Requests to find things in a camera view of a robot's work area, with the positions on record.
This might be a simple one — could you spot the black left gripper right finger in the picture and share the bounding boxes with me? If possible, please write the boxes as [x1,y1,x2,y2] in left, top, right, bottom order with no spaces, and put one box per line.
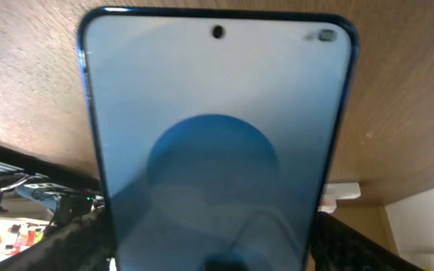
[310,212,423,271]

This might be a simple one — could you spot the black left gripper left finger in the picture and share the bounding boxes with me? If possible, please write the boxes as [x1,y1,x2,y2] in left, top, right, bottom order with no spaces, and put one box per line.
[0,208,116,271]

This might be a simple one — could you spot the blue Samsung smartphone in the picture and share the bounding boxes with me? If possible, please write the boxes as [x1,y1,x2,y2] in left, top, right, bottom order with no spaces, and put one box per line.
[77,6,359,271]

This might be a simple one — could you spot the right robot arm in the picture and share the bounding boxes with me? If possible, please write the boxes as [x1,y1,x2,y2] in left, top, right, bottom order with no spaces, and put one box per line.
[0,171,104,226]

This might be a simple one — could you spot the white power strip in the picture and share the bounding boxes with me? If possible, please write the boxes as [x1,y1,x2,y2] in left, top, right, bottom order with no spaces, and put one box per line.
[318,182,361,214]

